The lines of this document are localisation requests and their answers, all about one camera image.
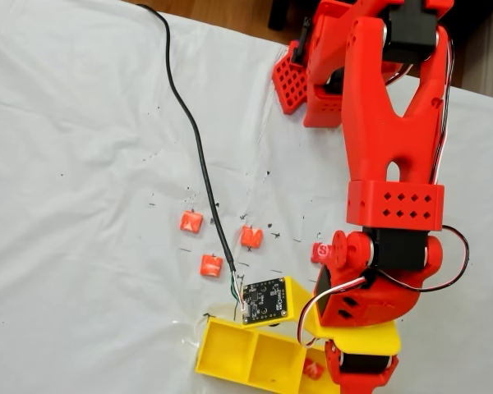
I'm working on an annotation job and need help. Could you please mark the white plastic table cover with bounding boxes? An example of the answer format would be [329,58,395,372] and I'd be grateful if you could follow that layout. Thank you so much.
[0,0,493,394]

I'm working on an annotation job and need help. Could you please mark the camera board on yellow mount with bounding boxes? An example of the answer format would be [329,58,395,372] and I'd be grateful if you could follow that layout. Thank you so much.
[238,276,316,331]

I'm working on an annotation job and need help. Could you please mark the red white black servo wire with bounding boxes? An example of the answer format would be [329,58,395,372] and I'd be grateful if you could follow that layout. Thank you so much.
[373,223,470,293]
[429,24,454,186]
[297,275,375,349]

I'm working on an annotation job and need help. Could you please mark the red-orange starburst candy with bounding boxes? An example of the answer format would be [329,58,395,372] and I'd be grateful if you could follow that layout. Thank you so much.
[240,225,264,249]
[200,254,223,278]
[311,242,333,264]
[302,358,325,381]
[179,210,204,235]

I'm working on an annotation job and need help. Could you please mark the black camera cable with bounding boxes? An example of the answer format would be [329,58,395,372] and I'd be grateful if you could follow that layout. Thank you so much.
[136,2,247,319]

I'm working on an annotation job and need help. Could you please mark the black table clamp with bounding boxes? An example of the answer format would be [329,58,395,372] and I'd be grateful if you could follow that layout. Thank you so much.
[290,16,313,66]

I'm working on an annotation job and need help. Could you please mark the yellow three-compartment box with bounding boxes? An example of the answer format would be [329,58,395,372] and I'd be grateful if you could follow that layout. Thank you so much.
[195,318,342,394]

